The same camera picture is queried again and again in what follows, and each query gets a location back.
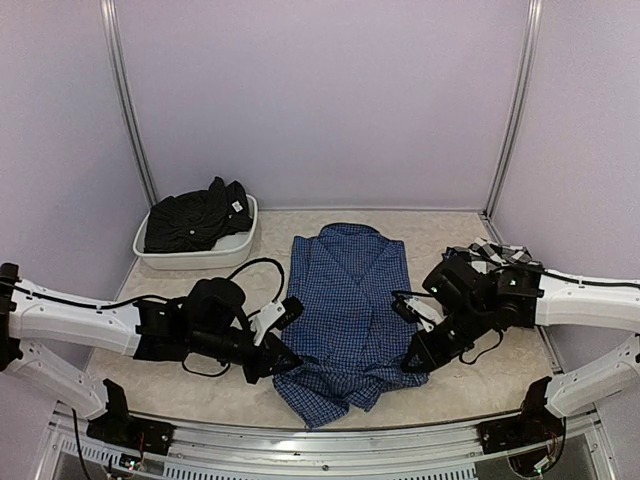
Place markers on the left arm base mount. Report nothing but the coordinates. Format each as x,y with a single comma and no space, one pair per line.
132,432

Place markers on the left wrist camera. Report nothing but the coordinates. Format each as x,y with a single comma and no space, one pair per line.
275,315

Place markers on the black striped shirt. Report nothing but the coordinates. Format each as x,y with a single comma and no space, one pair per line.
195,221

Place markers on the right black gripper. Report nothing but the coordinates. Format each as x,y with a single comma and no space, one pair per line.
431,355

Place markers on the left aluminium frame post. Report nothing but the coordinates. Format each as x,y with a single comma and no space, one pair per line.
109,15

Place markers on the aluminium frame post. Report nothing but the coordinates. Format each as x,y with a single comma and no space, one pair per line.
516,111
109,15

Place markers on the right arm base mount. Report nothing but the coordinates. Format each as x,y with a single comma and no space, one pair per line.
527,428

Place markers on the blue checked long sleeve shirt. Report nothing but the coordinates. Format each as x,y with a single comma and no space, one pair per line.
349,339

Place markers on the right aluminium frame post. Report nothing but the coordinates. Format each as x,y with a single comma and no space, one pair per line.
516,111

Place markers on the black white plaid folded shirt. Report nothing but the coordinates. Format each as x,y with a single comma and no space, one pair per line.
485,255

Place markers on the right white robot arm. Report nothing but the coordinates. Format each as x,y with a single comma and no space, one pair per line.
522,295

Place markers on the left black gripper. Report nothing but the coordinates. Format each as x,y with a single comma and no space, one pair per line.
266,363

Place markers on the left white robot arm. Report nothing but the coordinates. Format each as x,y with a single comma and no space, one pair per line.
209,321

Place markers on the front aluminium rail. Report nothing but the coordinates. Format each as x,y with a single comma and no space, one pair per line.
203,450

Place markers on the white plastic basket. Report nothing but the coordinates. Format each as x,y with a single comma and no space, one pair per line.
229,251

